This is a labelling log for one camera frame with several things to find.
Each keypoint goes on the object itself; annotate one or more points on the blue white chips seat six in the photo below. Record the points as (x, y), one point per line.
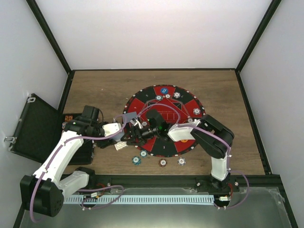
(176, 95)

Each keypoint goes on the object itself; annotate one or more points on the light blue slotted cable duct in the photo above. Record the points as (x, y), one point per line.
(144, 199)

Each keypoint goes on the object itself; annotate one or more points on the green poker chip stack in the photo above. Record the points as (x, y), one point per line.
(136, 160)

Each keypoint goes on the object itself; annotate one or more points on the black frame post left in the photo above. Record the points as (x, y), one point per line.
(48, 33)

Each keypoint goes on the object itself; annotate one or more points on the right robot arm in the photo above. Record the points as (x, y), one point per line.
(215, 138)

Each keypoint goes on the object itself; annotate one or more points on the green chips seat five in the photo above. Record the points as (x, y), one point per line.
(159, 97)

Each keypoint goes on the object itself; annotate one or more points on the orange brown poker chip stack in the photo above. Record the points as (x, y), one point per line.
(162, 163)

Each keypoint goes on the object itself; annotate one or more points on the dealt card seat four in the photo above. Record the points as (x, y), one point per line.
(127, 117)

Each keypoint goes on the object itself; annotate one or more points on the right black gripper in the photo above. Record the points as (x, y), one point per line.
(134, 130)

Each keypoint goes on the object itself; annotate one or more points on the black frame post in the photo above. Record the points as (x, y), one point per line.
(48, 33)
(274, 4)

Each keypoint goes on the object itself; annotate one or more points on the green chip mat edge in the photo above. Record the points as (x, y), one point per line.
(143, 153)

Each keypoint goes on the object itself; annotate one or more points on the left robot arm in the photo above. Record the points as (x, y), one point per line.
(45, 190)

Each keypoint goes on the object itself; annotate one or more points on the white card box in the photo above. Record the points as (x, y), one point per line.
(120, 145)

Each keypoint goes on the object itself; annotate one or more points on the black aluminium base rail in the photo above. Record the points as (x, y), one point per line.
(202, 183)

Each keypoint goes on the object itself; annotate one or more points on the blue white poker chip stack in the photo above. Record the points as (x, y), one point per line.
(181, 161)

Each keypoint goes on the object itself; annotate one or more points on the black frame post right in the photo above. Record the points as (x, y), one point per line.
(274, 4)

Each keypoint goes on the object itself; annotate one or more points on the black poker set case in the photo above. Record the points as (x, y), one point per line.
(38, 130)

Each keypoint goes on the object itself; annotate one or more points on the round red black poker mat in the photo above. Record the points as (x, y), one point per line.
(172, 110)

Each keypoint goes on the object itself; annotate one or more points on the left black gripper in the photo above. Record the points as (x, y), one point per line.
(105, 143)

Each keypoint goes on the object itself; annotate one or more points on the blue white chips seat eight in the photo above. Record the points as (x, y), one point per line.
(196, 111)

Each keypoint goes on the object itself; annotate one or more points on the blue small blind button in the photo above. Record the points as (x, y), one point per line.
(164, 90)

